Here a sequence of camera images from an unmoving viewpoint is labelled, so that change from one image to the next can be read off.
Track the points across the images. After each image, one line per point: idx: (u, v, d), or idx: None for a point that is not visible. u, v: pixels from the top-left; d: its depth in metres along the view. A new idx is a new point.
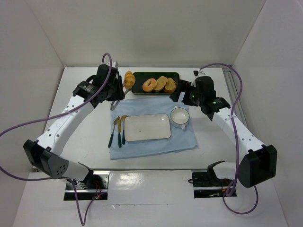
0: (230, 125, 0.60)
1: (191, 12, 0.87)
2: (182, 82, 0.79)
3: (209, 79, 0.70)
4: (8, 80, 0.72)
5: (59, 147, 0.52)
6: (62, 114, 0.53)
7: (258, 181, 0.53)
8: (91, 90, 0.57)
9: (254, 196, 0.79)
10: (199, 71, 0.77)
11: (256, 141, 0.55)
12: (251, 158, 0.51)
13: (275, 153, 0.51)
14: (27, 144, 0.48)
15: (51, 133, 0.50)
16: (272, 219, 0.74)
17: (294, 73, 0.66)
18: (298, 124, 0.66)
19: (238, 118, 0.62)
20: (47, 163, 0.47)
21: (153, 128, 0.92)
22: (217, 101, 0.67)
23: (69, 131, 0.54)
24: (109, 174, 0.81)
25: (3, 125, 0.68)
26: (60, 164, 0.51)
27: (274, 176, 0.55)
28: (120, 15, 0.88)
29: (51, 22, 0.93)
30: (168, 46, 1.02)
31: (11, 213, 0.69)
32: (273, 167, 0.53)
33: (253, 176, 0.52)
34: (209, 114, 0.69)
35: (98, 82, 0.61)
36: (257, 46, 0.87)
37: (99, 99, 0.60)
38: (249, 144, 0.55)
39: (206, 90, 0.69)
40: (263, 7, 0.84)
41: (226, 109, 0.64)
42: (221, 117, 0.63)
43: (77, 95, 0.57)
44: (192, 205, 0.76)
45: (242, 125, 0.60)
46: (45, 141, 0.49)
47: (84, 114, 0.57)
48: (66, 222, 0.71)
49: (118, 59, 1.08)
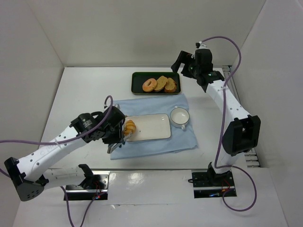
0: (220, 95, 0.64)
1: (193, 9, 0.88)
2: (183, 53, 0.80)
3: (207, 51, 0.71)
4: (13, 80, 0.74)
5: (38, 173, 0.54)
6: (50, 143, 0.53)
7: (240, 147, 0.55)
8: (87, 126, 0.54)
9: (253, 194, 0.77)
10: (200, 44, 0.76)
11: (243, 111, 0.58)
12: (236, 124, 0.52)
13: (259, 123, 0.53)
14: (9, 161, 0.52)
15: (31, 159, 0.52)
16: (272, 218, 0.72)
17: (295, 71, 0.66)
18: (298, 125, 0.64)
19: (230, 90, 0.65)
20: (18, 188, 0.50)
21: (153, 127, 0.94)
22: (213, 74, 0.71)
23: (52, 161, 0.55)
24: (109, 174, 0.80)
25: (8, 126, 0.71)
26: (32, 190, 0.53)
27: (256, 146, 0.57)
28: (122, 13, 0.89)
29: (50, 20, 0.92)
30: (169, 45, 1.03)
31: (9, 213, 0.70)
32: (255, 135, 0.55)
33: (236, 143, 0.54)
34: (203, 86, 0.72)
35: (100, 118, 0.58)
36: (257, 44, 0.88)
37: (93, 136, 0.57)
38: (235, 113, 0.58)
39: (203, 63, 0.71)
40: (262, 8, 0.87)
41: (219, 81, 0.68)
42: (214, 89, 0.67)
43: (74, 126, 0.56)
44: (191, 205, 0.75)
45: (232, 96, 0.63)
46: (23, 165, 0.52)
47: (75, 147, 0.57)
48: (65, 222, 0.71)
49: (120, 59, 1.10)
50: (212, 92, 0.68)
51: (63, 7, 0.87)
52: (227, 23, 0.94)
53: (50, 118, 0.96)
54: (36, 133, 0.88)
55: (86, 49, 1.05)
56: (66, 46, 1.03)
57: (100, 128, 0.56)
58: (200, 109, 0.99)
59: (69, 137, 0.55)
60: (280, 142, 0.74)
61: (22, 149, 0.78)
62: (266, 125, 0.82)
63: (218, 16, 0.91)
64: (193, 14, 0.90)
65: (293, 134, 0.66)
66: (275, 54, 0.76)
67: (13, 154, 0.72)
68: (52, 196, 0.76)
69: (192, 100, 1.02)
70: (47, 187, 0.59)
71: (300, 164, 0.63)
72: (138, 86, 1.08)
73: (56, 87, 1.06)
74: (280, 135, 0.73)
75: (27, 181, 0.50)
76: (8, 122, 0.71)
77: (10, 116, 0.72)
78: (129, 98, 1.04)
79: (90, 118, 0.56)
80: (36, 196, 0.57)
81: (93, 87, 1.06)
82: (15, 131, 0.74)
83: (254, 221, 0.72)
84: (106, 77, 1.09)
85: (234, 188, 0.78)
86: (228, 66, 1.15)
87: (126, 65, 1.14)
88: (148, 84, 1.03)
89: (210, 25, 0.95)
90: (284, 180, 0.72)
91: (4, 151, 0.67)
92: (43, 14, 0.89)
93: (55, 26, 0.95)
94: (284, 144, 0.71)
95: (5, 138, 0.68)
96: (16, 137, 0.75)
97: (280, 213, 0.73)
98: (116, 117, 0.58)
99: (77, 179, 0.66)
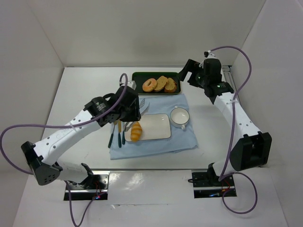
0: (229, 109, 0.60)
1: (193, 10, 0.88)
2: (191, 61, 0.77)
3: (216, 61, 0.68)
4: (13, 80, 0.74)
5: (53, 157, 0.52)
6: (66, 126, 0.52)
7: (249, 165, 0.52)
8: (101, 109, 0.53)
9: (253, 196, 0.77)
10: (209, 53, 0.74)
11: (253, 127, 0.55)
12: (245, 141, 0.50)
13: (271, 140, 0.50)
14: (24, 145, 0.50)
15: (48, 143, 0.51)
16: (273, 219, 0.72)
17: (295, 71, 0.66)
18: (298, 125, 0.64)
19: (239, 103, 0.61)
20: (36, 170, 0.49)
21: (154, 127, 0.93)
22: (221, 85, 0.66)
23: (67, 144, 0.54)
24: (109, 174, 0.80)
25: (9, 126, 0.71)
26: (49, 173, 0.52)
27: (265, 164, 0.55)
28: (122, 13, 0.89)
29: (50, 21, 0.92)
30: (169, 46, 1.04)
31: (10, 213, 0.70)
32: (265, 153, 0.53)
33: (245, 160, 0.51)
34: (212, 98, 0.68)
35: (113, 100, 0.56)
36: (257, 45, 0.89)
37: (108, 119, 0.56)
38: (245, 129, 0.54)
39: (212, 73, 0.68)
40: (262, 9, 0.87)
41: (228, 93, 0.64)
42: (223, 101, 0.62)
43: (88, 110, 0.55)
44: (191, 205, 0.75)
45: (242, 110, 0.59)
46: (40, 149, 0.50)
47: (89, 131, 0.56)
48: (65, 222, 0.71)
49: (120, 59, 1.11)
50: (220, 104, 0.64)
51: (63, 8, 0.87)
52: (227, 23, 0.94)
53: (50, 118, 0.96)
54: (37, 133, 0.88)
55: (86, 49, 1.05)
56: (67, 46, 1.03)
57: (114, 111, 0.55)
58: (200, 109, 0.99)
59: (84, 120, 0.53)
60: (280, 142, 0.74)
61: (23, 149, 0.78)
62: (266, 125, 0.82)
63: (218, 16, 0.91)
64: (193, 15, 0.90)
65: (293, 134, 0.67)
66: (275, 54, 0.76)
67: (13, 154, 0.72)
68: (52, 196, 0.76)
69: (192, 100, 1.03)
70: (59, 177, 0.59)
71: (300, 164, 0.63)
72: (138, 86, 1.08)
73: (56, 87, 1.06)
74: (280, 135, 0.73)
75: (45, 164, 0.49)
76: (8, 122, 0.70)
77: (11, 116, 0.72)
78: None
79: (103, 102, 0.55)
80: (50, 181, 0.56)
81: (94, 87, 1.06)
82: (15, 130, 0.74)
83: (254, 222, 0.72)
84: (106, 77, 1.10)
85: (234, 188, 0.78)
86: (228, 66, 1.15)
87: (126, 66, 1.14)
88: (148, 84, 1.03)
89: (210, 25, 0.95)
90: (284, 180, 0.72)
91: (4, 152, 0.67)
92: (44, 14, 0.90)
93: (55, 26, 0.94)
94: (284, 144, 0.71)
95: (5, 137, 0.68)
96: (16, 137, 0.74)
97: (280, 214, 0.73)
98: (130, 97, 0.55)
99: (79, 175, 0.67)
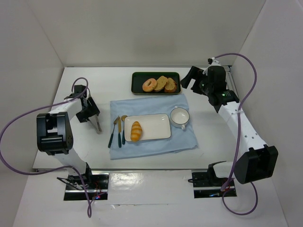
0: (235, 119, 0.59)
1: (192, 10, 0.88)
2: (194, 68, 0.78)
3: (221, 69, 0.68)
4: (13, 80, 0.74)
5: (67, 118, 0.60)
6: (64, 101, 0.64)
7: (253, 177, 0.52)
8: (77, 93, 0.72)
9: (253, 196, 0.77)
10: (213, 60, 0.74)
11: (258, 140, 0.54)
12: (251, 155, 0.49)
13: (276, 154, 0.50)
14: (41, 114, 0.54)
15: (59, 109, 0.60)
16: (272, 219, 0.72)
17: (295, 71, 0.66)
18: (298, 125, 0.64)
19: (245, 114, 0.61)
20: (63, 121, 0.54)
21: (155, 128, 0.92)
22: (227, 94, 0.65)
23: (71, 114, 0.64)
24: (109, 174, 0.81)
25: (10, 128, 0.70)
26: (68, 134, 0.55)
27: (271, 176, 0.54)
28: (121, 13, 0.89)
29: (50, 21, 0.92)
30: (169, 46, 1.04)
31: (11, 214, 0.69)
32: (271, 167, 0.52)
33: (249, 172, 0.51)
34: (216, 106, 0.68)
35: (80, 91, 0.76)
36: (257, 45, 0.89)
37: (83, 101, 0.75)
38: (251, 142, 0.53)
39: (216, 81, 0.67)
40: (262, 10, 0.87)
41: (234, 103, 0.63)
42: (227, 111, 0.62)
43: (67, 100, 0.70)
44: (192, 205, 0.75)
45: (247, 122, 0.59)
46: (56, 112, 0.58)
47: (79, 106, 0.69)
48: (65, 222, 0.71)
49: (120, 59, 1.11)
50: (225, 114, 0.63)
51: (63, 7, 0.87)
52: (227, 23, 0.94)
53: None
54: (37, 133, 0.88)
55: (85, 49, 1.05)
56: (66, 46, 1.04)
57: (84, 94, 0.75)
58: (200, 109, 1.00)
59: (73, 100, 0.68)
60: (279, 142, 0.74)
61: (22, 150, 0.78)
62: (266, 124, 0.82)
63: (218, 16, 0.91)
64: (193, 15, 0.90)
65: (293, 134, 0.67)
66: (275, 54, 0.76)
67: (13, 155, 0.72)
68: (52, 196, 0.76)
69: (192, 100, 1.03)
70: (72, 170, 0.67)
71: (300, 164, 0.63)
72: (138, 86, 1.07)
73: (56, 87, 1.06)
74: (280, 134, 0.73)
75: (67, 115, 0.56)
76: (8, 122, 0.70)
77: (11, 117, 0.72)
78: (129, 98, 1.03)
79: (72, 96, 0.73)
80: (66, 152, 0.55)
81: (94, 87, 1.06)
82: (16, 130, 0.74)
83: (254, 222, 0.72)
84: (106, 76, 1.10)
85: (234, 188, 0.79)
86: (228, 66, 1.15)
87: (125, 66, 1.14)
88: (148, 84, 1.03)
89: (210, 25, 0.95)
90: (284, 180, 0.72)
91: (4, 152, 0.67)
92: (44, 15, 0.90)
93: (55, 26, 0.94)
94: (283, 144, 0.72)
95: (5, 138, 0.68)
96: (16, 137, 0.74)
97: (280, 214, 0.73)
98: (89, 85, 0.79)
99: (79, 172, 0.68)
